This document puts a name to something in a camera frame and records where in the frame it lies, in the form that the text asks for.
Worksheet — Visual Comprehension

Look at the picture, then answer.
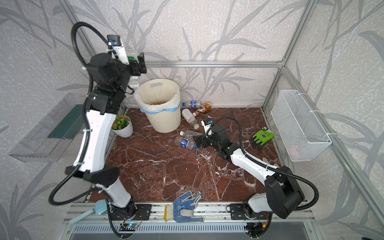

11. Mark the green label square bottle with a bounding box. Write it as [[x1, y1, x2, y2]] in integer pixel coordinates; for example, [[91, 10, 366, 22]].
[[128, 56, 141, 89]]

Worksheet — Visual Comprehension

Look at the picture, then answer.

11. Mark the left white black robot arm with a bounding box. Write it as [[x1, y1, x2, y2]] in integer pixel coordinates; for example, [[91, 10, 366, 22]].
[[49, 22, 147, 216]]

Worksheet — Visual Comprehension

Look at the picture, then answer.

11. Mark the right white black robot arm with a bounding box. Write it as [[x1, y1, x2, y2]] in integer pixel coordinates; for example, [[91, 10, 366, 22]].
[[194, 120, 320, 219]]

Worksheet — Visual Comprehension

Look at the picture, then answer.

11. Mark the white bin liner bag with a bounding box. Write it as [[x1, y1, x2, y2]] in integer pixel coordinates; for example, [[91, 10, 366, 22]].
[[134, 79, 181, 115]]

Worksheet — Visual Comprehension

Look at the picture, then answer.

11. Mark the white label bottle near bin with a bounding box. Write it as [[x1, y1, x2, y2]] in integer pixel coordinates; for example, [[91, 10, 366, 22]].
[[181, 108, 200, 130]]

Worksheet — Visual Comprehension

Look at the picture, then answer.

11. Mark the cream plastic waste bin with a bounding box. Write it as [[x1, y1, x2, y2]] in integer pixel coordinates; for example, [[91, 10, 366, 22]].
[[134, 79, 181, 133]]

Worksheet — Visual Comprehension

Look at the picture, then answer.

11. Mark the clear crushed plastic bottle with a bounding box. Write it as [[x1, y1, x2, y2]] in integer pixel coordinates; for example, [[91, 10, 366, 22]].
[[180, 130, 203, 139]]

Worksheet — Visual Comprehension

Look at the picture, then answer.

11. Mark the blue label crushed bottle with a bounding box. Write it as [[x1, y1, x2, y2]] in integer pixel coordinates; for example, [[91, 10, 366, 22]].
[[175, 136, 198, 150]]

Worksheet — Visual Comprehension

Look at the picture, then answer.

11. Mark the green black work glove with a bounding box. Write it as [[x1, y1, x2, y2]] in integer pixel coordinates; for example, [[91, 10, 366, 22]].
[[250, 127, 275, 151]]

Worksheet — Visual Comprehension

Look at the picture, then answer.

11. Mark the white knit work glove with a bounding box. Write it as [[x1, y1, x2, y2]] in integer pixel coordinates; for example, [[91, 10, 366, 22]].
[[262, 158, 274, 165]]

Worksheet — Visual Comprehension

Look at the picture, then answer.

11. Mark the small potted artificial plant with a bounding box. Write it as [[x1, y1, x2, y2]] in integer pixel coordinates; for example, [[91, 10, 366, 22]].
[[112, 115, 134, 138]]

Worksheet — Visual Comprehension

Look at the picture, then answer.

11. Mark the blue dotted knit glove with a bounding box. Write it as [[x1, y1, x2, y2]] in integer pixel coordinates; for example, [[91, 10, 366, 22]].
[[164, 192, 204, 223]]

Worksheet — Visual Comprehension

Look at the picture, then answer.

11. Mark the green circuit board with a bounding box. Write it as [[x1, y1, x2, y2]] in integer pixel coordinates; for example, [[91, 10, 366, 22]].
[[119, 221, 142, 233]]

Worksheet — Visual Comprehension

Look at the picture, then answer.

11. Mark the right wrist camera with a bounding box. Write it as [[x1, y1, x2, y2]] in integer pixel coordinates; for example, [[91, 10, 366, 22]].
[[201, 118, 213, 137]]

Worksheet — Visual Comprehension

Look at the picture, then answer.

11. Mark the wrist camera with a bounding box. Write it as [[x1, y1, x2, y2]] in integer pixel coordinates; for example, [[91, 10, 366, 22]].
[[107, 35, 129, 65], [201, 118, 213, 137]]

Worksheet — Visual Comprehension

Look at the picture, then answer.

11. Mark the brown tea bottle by wall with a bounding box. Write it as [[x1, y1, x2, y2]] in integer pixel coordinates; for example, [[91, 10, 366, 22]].
[[193, 102, 212, 117]]

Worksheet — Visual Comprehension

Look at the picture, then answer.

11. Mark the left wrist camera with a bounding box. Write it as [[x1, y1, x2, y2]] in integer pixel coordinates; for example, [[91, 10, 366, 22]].
[[107, 35, 129, 65]]

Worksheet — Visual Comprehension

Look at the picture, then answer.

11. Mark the blue label bottle by wall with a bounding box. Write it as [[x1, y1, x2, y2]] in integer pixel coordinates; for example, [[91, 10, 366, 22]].
[[181, 101, 202, 109]]

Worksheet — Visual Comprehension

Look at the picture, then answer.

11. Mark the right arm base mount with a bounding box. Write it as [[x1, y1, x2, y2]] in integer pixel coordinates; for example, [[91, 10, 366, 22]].
[[226, 203, 271, 221]]

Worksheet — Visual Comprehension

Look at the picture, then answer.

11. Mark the aluminium front rail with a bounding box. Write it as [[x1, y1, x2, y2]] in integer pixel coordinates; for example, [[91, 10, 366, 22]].
[[63, 202, 315, 224]]

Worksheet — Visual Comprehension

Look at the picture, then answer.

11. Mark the white wire mesh basket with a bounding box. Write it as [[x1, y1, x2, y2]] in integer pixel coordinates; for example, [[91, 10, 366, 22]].
[[271, 90, 332, 162]]

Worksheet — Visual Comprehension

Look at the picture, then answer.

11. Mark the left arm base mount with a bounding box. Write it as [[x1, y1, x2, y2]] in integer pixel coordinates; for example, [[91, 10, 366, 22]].
[[109, 204, 152, 221]]

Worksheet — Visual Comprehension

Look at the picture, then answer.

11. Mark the clear acrylic wall shelf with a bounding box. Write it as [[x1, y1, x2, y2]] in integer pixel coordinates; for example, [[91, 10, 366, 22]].
[[9, 94, 86, 163]]

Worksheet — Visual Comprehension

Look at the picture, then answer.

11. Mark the light blue handled brush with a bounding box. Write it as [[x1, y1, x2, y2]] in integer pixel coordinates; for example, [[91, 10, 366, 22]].
[[69, 200, 107, 225]]

